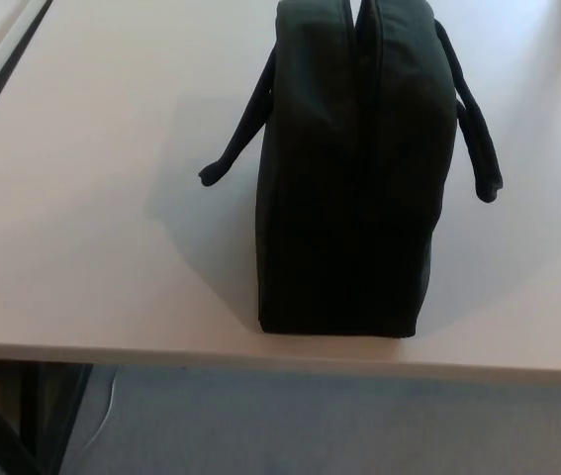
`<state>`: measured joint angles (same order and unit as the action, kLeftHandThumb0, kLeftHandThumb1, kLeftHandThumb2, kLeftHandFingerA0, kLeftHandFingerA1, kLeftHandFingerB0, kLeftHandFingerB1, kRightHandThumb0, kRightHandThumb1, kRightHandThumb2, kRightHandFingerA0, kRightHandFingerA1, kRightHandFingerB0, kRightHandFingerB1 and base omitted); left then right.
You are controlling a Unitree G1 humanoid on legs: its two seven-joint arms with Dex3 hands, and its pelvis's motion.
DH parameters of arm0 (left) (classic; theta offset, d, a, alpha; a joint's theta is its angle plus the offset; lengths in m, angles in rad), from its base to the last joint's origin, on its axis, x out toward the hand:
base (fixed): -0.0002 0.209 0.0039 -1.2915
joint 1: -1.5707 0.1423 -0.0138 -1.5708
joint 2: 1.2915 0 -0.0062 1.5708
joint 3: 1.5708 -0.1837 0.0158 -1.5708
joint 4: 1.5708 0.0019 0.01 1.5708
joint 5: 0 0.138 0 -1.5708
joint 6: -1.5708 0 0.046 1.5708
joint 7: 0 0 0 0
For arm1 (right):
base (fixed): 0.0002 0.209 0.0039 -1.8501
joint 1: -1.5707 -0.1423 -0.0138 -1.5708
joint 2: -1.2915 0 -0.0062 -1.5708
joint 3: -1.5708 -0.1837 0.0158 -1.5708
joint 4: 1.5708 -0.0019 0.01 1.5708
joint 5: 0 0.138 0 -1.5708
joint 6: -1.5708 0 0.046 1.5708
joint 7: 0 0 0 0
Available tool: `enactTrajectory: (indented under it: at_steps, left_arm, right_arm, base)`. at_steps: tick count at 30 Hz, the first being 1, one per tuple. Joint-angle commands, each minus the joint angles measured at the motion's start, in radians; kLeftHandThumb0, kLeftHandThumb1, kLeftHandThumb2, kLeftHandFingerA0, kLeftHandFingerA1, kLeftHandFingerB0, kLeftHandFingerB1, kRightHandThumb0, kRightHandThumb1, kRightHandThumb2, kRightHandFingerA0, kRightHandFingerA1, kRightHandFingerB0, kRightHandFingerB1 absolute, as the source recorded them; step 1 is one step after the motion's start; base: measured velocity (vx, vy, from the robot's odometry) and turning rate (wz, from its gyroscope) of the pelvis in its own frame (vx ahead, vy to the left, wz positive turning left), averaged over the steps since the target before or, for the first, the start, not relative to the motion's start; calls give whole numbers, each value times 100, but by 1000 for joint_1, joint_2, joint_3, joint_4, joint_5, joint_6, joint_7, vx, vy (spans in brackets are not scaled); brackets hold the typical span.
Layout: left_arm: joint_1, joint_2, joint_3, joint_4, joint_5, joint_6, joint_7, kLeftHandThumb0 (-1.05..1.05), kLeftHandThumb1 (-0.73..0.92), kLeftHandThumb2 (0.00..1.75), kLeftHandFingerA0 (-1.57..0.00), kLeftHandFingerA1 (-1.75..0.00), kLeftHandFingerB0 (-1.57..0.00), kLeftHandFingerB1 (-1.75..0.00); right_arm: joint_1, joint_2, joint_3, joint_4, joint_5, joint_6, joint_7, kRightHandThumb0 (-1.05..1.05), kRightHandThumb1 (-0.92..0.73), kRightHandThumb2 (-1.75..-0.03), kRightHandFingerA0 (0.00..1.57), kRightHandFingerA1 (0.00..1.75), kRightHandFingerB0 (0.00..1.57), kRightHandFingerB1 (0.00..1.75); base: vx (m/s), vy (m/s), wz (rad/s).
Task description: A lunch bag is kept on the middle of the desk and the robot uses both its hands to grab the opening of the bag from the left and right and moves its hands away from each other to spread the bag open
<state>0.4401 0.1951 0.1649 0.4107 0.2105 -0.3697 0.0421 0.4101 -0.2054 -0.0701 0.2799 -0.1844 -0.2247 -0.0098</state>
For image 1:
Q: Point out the black fabric lunch bag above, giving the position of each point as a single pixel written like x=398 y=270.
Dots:
x=354 y=198

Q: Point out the black table leg frame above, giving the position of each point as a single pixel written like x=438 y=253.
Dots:
x=8 y=415

